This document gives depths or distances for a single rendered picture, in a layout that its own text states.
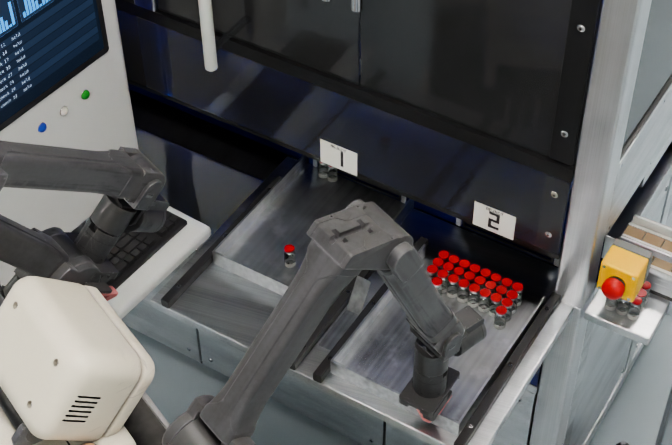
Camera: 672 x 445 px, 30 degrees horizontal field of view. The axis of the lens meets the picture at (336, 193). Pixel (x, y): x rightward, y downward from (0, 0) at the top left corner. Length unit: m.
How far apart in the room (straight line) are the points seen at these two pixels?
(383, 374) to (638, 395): 1.28
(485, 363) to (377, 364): 0.20
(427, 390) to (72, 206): 0.92
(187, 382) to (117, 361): 1.69
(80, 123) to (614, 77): 1.08
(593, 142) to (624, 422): 1.37
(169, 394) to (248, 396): 1.72
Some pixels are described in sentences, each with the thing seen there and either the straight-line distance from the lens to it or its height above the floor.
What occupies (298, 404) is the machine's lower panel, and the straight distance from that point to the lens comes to 3.18.
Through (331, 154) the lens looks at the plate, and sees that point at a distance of 2.48.
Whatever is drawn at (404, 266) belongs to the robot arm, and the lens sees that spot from 1.64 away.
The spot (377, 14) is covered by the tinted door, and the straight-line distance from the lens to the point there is 2.22.
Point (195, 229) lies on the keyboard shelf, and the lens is 2.65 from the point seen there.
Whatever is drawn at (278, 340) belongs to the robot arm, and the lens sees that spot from 1.64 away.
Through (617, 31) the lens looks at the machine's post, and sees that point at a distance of 1.99.
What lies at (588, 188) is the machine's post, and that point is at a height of 1.18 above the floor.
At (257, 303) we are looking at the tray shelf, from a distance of 2.40.
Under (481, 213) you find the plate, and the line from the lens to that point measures 2.36.
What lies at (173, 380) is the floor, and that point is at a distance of 3.42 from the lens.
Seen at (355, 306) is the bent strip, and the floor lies 0.89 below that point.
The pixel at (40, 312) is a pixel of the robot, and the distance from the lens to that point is 1.76.
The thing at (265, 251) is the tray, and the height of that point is 0.88.
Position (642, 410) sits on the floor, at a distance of 3.41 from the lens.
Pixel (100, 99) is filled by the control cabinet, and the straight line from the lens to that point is 2.58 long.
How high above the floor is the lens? 2.68
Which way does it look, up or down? 44 degrees down
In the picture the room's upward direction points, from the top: 1 degrees counter-clockwise
